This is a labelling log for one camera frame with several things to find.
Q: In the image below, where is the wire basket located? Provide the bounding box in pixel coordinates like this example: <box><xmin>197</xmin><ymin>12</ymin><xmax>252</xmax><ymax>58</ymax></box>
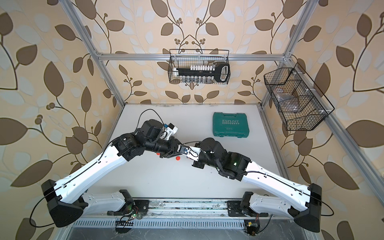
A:
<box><xmin>168</xmin><ymin>49</ymin><xmax>231</xmax><ymax>85</ymax></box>
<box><xmin>264</xmin><ymin>63</ymin><xmax>335</xmax><ymax>131</ymax></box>

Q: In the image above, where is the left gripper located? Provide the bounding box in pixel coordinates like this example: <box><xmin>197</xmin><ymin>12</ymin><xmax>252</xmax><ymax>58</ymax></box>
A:
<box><xmin>143</xmin><ymin>135</ymin><xmax>184</xmax><ymax>157</ymax></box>

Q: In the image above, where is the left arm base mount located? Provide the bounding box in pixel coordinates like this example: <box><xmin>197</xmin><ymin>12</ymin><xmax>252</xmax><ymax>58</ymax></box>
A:
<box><xmin>107</xmin><ymin>190</ymin><xmax>150</xmax><ymax>216</ymax></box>

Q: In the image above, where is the plastic bag in basket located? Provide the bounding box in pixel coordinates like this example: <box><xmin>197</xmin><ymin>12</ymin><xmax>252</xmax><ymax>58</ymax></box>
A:
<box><xmin>274</xmin><ymin>88</ymin><xmax>300</xmax><ymax>112</ymax></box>

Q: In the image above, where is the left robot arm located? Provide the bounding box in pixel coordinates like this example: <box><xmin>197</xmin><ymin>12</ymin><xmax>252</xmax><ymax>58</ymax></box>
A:
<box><xmin>42</xmin><ymin>120</ymin><xmax>181</xmax><ymax>228</ymax></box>

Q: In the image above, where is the black white tool in basket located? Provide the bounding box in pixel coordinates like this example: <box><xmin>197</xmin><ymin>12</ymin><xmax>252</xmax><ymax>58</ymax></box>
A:
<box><xmin>169</xmin><ymin>63</ymin><xmax>231</xmax><ymax>84</ymax></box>

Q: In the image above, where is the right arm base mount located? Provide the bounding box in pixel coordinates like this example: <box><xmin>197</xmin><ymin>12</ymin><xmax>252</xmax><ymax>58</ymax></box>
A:
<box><xmin>227</xmin><ymin>192</ymin><xmax>269</xmax><ymax>218</ymax></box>

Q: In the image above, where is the back wire basket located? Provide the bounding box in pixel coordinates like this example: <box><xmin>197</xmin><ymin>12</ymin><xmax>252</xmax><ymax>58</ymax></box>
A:
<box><xmin>168</xmin><ymin>49</ymin><xmax>231</xmax><ymax>85</ymax></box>

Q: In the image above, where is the right wire basket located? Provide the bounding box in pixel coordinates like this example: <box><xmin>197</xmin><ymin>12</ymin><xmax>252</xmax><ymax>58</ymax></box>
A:
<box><xmin>264</xmin><ymin>63</ymin><xmax>335</xmax><ymax>131</ymax></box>

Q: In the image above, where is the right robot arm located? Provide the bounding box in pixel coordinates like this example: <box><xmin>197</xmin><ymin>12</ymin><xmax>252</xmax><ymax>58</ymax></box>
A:
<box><xmin>181</xmin><ymin>138</ymin><xmax>323</xmax><ymax>233</ymax></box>

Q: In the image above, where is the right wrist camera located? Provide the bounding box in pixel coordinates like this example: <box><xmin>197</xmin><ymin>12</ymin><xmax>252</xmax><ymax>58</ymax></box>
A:
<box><xmin>178</xmin><ymin>145</ymin><xmax>202</xmax><ymax>161</ymax></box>

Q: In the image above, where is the green tool case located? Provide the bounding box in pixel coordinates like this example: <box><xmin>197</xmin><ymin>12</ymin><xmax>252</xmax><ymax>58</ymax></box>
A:
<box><xmin>213</xmin><ymin>112</ymin><xmax>250</xmax><ymax>138</ymax></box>

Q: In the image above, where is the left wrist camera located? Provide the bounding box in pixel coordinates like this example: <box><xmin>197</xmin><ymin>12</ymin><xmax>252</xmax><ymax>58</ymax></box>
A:
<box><xmin>162</xmin><ymin>123</ymin><xmax>178</xmax><ymax>141</ymax></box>

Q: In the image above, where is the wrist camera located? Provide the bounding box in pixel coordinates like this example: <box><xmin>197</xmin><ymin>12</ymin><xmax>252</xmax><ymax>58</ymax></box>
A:
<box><xmin>162</xmin><ymin>123</ymin><xmax>178</xmax><ymax>141</ymax></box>
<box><xmin>178</xmin><ymin>145</ymin><xmax>202</xmax><ymax>161</ymax></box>

